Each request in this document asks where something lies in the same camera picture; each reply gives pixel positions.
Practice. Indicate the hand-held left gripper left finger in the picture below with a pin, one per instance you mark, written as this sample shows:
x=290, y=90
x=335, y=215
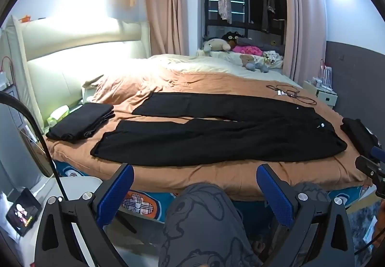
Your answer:
x=115, y=194

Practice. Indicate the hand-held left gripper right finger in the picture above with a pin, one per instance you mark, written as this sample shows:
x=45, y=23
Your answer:
x=275, y=194

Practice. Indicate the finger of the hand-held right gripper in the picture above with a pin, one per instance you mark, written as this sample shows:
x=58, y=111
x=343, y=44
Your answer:
x=371, y=169
x=379, y=154

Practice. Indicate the black pants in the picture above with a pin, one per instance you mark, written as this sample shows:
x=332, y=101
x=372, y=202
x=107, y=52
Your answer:
x=210, y=140

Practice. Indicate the person's leg in grey pants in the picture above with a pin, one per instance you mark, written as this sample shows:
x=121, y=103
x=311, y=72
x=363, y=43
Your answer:
x=204, y=225

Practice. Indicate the blue patterned bedsheet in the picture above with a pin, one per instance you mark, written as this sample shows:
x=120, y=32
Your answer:
x=141, y=203

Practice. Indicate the crumpled black garment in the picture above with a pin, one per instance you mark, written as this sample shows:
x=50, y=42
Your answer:
x=356, y=131

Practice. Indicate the grey blue rug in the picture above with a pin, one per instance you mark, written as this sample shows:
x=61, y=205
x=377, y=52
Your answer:
x=361, y=225

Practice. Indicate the white nightstand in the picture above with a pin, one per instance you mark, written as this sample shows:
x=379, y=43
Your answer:
x=326, y=98

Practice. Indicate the folded black garment stack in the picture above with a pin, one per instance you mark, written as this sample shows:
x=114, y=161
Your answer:
x=81, y=121

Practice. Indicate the black tripod pole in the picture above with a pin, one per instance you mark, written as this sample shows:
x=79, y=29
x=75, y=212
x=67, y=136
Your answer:
x=45, y=146

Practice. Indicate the tablet with lit screen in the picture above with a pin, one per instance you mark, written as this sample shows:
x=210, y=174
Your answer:
x=22, y=212

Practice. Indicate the white rack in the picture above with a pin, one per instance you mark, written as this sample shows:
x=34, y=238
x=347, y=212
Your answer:
x=326, y=74

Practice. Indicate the green tissue pack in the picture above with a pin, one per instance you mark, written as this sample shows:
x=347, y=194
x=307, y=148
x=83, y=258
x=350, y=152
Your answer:
x=58, y=113

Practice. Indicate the beige pillow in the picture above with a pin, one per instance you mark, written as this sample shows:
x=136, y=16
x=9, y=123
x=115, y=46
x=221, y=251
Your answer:
x=93, y=83

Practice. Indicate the orange blanket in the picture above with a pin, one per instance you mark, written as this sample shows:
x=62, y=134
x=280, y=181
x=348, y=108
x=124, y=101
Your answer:
x=210, y=83

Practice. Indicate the grey plush toy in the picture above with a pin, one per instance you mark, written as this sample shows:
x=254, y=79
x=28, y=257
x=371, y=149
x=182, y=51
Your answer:
x=258, y=67

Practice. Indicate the white patterned cloth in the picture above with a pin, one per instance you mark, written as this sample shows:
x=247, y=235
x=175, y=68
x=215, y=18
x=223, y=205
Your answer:
x=273, y=57

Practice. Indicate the brown teddy bear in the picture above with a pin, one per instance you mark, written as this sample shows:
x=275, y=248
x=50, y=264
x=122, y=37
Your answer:
x=247, y=59

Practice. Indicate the pink curtain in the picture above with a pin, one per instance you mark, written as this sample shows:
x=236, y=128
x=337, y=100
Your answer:
x=306, y=29
x=162, y=14

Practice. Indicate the cream duvet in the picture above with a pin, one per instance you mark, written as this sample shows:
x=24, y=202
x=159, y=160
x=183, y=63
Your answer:
x=210, y=64

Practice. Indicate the pink cloth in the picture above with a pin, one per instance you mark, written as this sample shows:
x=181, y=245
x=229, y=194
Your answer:
x=248, y=50

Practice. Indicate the cream padded headboard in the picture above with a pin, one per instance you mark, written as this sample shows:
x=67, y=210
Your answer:
x=75, y=53

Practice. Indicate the black plush toy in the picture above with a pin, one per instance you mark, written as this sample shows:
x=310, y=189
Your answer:
x=231, y=36

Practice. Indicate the dark framed window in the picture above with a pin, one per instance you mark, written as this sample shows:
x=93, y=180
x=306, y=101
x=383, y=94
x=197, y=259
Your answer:
x=240, y=14

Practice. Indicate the hanging dark garment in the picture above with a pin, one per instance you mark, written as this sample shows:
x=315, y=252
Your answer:
x=267, y=5

